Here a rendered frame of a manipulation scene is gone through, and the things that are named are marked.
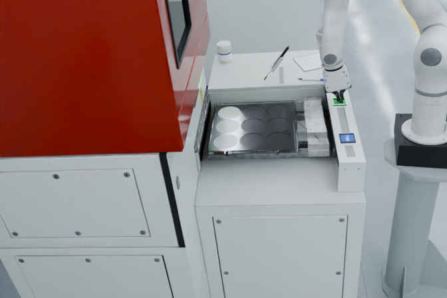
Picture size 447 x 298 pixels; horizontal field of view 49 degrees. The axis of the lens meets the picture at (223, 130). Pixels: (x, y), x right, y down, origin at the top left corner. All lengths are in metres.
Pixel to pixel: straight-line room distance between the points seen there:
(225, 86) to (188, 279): 0.89
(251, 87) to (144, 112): 0.94
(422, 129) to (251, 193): 0.68
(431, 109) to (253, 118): 0.72
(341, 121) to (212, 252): 0.74
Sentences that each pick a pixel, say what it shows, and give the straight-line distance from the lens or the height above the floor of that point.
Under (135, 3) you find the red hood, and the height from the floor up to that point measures 1.68.
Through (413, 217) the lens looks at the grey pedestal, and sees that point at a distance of 2.23.
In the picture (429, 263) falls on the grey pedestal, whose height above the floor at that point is 0.17.
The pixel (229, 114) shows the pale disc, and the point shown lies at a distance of 2.16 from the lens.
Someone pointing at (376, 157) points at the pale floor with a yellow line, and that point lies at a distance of 3.37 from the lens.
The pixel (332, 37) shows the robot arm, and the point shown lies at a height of 1.31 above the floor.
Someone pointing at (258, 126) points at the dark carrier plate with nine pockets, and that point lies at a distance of 2.06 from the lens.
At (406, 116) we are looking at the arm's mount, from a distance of 2.13.
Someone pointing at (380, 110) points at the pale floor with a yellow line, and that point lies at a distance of 3.84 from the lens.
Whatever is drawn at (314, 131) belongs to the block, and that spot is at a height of 0.91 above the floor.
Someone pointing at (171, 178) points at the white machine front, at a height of 1.13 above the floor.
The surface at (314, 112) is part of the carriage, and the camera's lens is 2.18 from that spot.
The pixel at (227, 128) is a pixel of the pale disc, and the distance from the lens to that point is 2.07.
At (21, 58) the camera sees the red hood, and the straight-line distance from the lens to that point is 1.40.
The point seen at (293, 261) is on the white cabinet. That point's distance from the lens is 2.04.
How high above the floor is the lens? 2.07
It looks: 35 degrees down
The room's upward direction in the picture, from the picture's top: 7 degrees counter-clockwise
